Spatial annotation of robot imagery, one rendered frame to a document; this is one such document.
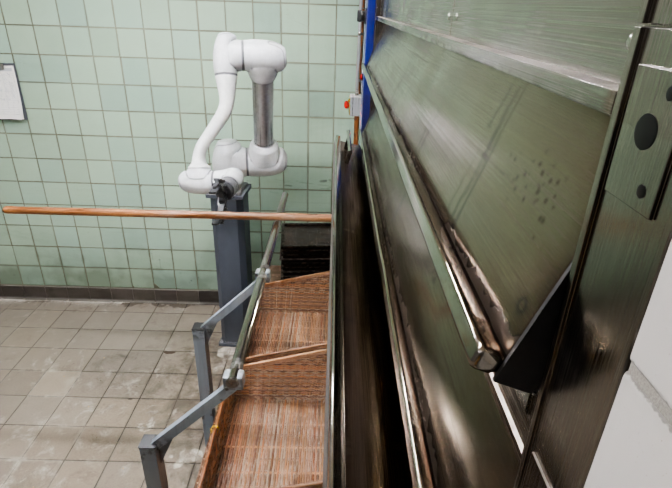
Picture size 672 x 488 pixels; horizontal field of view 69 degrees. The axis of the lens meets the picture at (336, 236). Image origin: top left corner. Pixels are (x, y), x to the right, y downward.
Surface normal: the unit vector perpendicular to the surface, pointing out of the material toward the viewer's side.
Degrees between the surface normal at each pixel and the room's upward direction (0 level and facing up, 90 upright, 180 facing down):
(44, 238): 90
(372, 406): 12
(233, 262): 90
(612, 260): 90
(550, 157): 70
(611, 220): 90
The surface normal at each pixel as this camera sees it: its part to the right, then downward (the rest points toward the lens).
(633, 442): -1.00, -0.03
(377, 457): 0.24, -0.88
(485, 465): -0.93, -0.33
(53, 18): 0.00, 0.43
